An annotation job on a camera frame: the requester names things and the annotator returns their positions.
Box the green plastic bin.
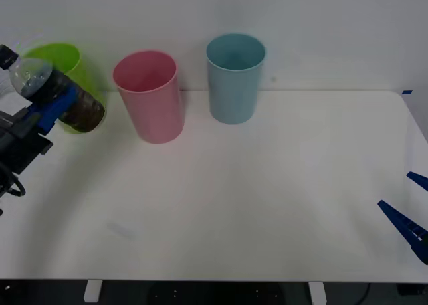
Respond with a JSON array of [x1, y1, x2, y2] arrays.
[[19, 43, 108, 134]]

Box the pale blue plastic bin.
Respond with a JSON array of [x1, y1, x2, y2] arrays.
[[205, 33, 267, 125]]

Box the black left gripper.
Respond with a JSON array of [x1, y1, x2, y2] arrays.
[[0, 86, 77, 176]]

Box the dark-drink plastic bottle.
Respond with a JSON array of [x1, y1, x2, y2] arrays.
[[0, 43, 106, 134]]

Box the pink plastic bin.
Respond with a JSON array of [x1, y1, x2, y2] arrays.
[[112, 49, 185, 145]]

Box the white table leg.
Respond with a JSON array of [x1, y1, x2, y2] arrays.
[[308, 281, 327, 305], [83, 280, 102, 303]]

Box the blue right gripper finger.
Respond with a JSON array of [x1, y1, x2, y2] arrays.
[[406, 171, 428, 191], [377, 199, 428, 265]]

